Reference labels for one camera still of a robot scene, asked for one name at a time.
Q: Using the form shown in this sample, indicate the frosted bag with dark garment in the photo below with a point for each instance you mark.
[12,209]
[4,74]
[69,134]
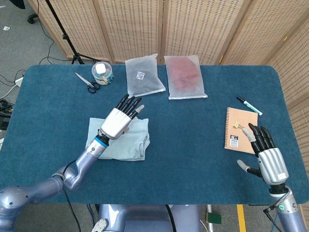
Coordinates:
[144,79]

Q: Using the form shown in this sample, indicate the white power strip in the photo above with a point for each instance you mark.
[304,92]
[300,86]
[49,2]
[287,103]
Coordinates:
[18,82]

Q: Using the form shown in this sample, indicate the white paper scrap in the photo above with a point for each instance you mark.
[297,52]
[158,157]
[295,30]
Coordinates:
[6,28]

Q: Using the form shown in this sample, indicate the blue-grey robot torso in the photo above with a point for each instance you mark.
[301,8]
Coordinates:
[144,217]

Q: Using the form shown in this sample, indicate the teal blue table mat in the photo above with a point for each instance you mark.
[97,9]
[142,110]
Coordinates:
[229,79]

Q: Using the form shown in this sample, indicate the green block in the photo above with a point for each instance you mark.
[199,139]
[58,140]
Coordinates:
[214,218]

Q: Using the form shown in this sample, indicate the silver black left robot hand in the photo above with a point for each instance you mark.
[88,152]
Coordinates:
[116,123]

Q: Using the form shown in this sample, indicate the black white marker pen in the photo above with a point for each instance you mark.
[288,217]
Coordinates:
[248,105]

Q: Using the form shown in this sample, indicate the gold binder clip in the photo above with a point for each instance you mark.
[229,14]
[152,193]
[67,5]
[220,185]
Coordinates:
[236,125]

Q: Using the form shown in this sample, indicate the metal table leg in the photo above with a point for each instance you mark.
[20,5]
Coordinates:
[210,227]

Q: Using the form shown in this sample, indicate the white perforated bracket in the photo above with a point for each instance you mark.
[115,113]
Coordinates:
[100,226]

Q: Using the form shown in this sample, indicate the black chair caster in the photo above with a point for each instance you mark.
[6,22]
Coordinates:
[31,18]

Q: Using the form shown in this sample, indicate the black tripod stand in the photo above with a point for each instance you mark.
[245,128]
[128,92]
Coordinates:
[63,36]

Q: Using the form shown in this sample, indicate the clear plastic clip jar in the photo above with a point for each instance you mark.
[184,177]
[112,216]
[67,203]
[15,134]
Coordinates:
[107,77]

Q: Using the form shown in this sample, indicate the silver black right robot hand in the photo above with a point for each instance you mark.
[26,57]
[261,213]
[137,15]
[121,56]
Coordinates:
[272,164]

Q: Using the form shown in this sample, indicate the light green t-shirt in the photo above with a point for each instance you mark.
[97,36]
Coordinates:
[130,149]

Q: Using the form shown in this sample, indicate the kraft spiral notebook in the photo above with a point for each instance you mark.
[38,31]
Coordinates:
[241,113]

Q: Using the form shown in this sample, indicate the frosted bag with red garment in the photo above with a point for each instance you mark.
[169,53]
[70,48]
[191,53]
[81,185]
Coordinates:
[186,77]

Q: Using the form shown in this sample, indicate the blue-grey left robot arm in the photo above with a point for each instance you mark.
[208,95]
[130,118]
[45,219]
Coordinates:
[82,166]

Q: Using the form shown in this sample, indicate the person in black clothes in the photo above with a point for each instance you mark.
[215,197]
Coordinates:
[19,3]

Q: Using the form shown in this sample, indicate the black equipment pile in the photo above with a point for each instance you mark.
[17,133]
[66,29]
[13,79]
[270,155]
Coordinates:
[4,106]

